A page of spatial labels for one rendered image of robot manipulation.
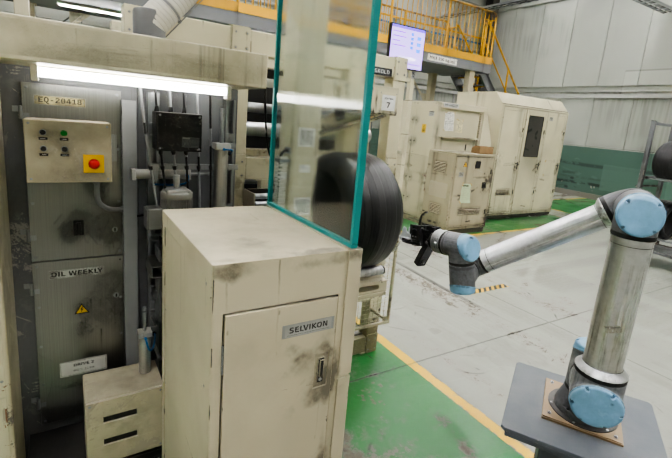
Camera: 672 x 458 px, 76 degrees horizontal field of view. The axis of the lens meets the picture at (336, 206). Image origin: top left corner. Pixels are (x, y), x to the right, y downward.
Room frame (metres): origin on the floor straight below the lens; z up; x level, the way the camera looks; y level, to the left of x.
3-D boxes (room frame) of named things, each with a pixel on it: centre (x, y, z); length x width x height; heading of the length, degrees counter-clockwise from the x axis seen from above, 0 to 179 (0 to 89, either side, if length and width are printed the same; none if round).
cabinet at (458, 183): (6.76, -1.91, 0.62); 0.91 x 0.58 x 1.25; 122
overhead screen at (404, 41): (6.08, -0.76, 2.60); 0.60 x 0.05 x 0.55; 122
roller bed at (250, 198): (2.20, 0.37, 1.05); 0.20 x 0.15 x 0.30; 123
